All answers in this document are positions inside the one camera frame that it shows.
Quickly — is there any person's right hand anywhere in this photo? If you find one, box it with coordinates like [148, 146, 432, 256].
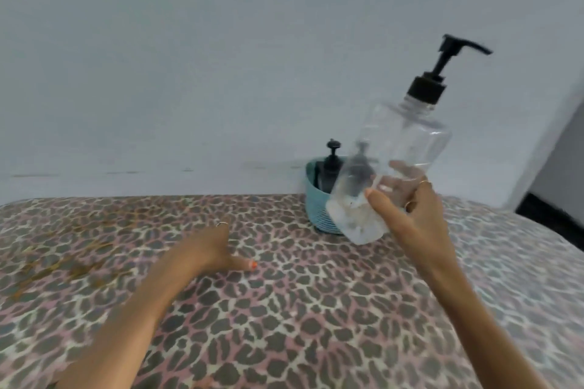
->
[365, 160, 459, 272]

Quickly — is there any person's left hand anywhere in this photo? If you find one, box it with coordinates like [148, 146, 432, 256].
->
[170, 219, 259, 276]

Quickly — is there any clear pump dispenser bottle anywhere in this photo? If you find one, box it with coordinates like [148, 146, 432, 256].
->
[326, 34, 494, 246]

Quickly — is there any person's left forearm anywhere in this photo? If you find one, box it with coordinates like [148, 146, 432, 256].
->
[55, 250, 203, 389]

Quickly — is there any leopard print bed sheet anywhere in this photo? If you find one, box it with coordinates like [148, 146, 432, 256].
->
[0, 194, 584, 389]

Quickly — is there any blue woven basket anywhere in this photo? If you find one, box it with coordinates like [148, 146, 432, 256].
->
[305, 157, 344, 235]

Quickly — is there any black pump dispenser top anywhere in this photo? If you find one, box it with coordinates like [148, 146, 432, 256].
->
[318, 138, 343, 193]

